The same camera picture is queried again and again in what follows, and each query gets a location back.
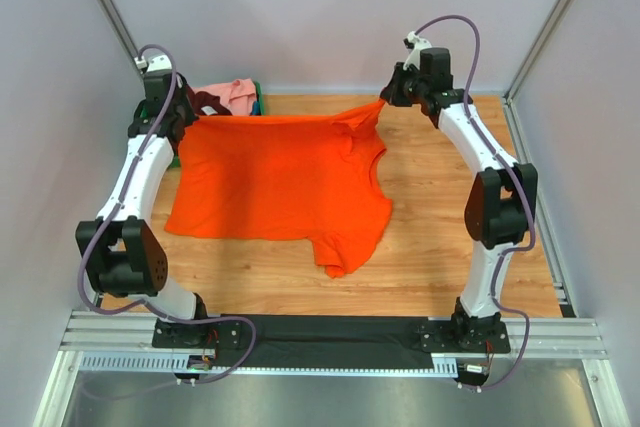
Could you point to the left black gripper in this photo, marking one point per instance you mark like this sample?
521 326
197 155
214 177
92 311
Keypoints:
181 114

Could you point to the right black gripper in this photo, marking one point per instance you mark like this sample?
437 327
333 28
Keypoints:
395 89

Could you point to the orange t shirt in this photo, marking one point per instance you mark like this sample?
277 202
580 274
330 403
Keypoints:
286 178

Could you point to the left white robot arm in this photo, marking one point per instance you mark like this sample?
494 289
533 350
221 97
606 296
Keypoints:
120 255

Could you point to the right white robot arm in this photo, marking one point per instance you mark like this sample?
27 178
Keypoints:
500 208

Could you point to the maroon t shirt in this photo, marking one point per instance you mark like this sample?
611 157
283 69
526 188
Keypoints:
203 103

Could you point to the green plastic bin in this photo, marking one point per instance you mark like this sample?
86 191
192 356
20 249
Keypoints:
260 102

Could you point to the pink t shirt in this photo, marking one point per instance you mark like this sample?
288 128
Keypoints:
235 94

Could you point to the blue t shirt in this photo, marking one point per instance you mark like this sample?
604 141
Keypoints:
256 109

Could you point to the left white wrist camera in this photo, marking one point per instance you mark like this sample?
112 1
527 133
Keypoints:
160 62

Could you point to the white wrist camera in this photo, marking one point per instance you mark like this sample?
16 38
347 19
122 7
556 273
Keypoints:
415 44
160 62

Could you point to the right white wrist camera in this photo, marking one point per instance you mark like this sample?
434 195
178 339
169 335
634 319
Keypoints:
415 44

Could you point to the left aluminium frame post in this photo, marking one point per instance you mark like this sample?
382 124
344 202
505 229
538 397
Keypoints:
122 32

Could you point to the aluminium frame post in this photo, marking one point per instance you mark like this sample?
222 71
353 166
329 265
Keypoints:
549 27
122 32

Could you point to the right aluminium frame post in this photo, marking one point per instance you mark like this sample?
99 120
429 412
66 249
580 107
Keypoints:
549 27

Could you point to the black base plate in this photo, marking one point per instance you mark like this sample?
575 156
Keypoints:
334 342

